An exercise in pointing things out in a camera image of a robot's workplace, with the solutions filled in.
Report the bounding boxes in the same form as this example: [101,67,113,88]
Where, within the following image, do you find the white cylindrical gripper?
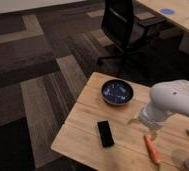
[128,104,172,140]

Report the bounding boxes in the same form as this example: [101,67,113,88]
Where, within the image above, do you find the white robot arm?
[129,80,189,133]

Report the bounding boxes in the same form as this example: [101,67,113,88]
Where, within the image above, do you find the dark blue ceramic bowl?
[101,79,134,106]

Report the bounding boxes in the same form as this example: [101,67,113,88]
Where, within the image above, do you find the orange carrot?
[144,134,162,164]

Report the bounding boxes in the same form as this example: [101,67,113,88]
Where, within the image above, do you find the black rectangular phone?
[97,121,114,148]

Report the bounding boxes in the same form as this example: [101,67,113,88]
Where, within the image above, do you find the black office chair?
[97,0,164,65]

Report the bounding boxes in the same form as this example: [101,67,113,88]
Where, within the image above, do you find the blue round disc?
[160,8,175,15]

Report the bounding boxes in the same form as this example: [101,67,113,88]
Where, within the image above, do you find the background wooden desk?
[136,0,189,33]

